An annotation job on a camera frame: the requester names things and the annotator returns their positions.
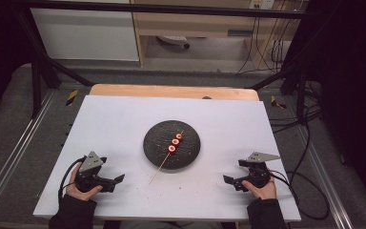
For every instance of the black metal frame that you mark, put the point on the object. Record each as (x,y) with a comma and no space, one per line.
(158,5)

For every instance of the light wooden desk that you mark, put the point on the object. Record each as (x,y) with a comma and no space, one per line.
(184,22)

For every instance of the wooden table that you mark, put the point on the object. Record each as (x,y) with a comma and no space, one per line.
(158,90)

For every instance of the wooden skewer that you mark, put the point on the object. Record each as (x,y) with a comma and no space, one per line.
(161,165)

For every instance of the red sausage slice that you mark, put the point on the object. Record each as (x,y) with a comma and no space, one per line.
(172,148)
(178,136)
(175,142)

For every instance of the person's left hand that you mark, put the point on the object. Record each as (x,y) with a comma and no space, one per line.
(76,191)

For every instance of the white cabinet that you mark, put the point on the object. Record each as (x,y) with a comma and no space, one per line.
(82,35)

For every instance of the white chair base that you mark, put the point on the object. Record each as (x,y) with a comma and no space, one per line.
(173,39)

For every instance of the aluminium floor rail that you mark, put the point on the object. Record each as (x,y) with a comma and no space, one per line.
(16,149)
(327,184)

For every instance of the white table board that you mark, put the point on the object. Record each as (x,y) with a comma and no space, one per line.
(114,127)

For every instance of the yellow black tape strip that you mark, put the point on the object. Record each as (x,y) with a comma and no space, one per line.
(72,97)
(277,102)

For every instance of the black speckled round plate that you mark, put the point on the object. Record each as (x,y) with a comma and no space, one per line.
(158,143)

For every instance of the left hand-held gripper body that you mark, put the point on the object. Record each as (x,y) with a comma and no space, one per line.
(90,162)

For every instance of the white power strip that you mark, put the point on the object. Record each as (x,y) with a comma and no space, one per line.
(262,4)

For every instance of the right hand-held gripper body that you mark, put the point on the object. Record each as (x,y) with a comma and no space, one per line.
(257,173)

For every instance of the person's right hand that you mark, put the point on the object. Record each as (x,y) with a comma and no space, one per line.
(263,192)

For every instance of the black curtain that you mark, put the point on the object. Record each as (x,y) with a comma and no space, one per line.
(0,47)
(352,79)

